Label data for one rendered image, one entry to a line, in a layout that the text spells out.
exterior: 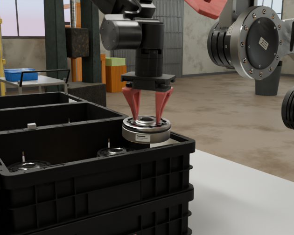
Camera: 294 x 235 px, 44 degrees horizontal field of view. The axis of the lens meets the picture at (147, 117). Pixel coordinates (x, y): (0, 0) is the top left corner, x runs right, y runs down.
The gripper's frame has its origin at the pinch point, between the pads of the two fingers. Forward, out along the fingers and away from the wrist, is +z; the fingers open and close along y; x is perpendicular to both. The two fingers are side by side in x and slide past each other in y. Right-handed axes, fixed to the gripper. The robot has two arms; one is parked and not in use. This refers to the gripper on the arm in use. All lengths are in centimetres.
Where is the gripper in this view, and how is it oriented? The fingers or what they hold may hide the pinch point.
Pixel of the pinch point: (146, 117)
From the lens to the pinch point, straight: 77.6
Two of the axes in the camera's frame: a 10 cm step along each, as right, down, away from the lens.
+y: 9.5, 1.2, -3.0
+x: 3.2, -2.3, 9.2
